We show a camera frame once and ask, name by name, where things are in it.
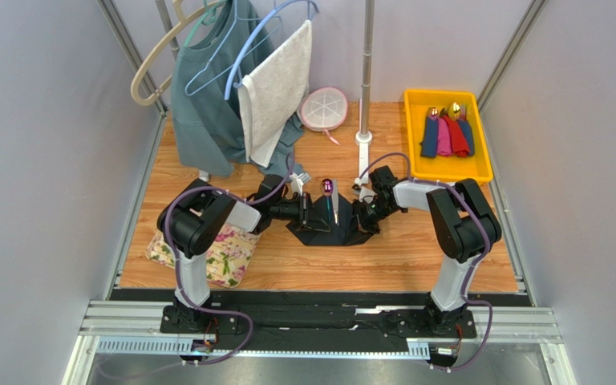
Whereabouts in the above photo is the light blue clothes hanger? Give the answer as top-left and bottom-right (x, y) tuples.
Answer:
(184, 0), (321, 102)

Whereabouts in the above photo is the red rolled napkin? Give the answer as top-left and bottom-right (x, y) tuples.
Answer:
(443, 116), (470, 157)

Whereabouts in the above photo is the metal rack pole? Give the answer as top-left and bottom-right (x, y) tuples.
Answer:
(355, 0), (375, 185)

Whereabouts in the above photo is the pink rolled napkin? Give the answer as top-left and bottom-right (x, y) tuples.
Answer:
(436, 118), (453, 156)

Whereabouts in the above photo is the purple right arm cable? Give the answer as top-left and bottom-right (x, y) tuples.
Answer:
(357, 152), (495, 373)

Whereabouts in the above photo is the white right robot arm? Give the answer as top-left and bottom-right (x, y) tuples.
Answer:
(352, 167), (502, 334)

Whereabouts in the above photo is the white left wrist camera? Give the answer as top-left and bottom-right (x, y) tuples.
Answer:
(290, 172), (312, 196)

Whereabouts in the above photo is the pink white mesh basket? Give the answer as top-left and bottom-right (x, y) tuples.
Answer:
(298, 87), (348, 145)

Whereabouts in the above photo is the gold spoon in bin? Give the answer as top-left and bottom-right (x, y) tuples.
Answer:
(447, 102), (463, 120)

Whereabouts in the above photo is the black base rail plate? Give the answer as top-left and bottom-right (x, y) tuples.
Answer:
(160, 290), (477, 353)

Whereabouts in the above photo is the teal hanging shirt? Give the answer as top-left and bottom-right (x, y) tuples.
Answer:
(171, 1), (297, 177)

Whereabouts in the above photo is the navy rolled napkin left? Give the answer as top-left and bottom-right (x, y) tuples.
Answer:
(420, 115), (438, 158)

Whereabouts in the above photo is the navy rolled napkin right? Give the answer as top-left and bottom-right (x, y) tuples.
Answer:
(457, 119), (475, 156)

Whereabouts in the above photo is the iridescent purple spoon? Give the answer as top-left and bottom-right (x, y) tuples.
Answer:
(321, 178), (334, 219)

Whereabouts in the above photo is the floral placemat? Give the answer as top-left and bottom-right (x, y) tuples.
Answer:
(145, 225), (261, 289)

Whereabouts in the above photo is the black paper napkin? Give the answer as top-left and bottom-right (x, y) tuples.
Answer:
(286, 195), (381, 247)

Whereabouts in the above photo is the white hanging towel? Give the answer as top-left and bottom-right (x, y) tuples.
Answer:
(238, 20), (313, 168)

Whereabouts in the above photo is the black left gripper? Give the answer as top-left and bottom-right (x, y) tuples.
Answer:
(269, 192), (330, 232)

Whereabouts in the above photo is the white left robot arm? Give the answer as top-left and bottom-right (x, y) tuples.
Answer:
(157, 175), (330, 331)

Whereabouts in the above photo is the navy rolled napkin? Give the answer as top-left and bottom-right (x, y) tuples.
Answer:
(420, 115), (438, 158)
(457, 119), (475, 156)

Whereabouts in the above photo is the yellow plastic bin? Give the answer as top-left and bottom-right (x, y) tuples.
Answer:
(403, 89), (493, 184)

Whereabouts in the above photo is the teal clothes hanger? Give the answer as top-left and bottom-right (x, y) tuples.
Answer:
(180, 1), (233, 52)

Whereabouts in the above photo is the beige clothes hanger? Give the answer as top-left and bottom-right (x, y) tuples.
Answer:
(129, 1), (225, 107)

